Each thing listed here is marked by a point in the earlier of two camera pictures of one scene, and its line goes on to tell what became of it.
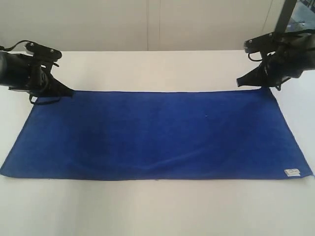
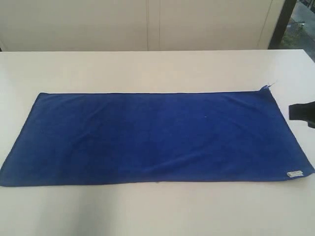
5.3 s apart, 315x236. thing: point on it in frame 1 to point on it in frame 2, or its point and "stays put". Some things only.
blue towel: (156, 134) stays put
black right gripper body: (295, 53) to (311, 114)
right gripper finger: (258, 77) to (299, 111)
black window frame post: (285, 15) stays put
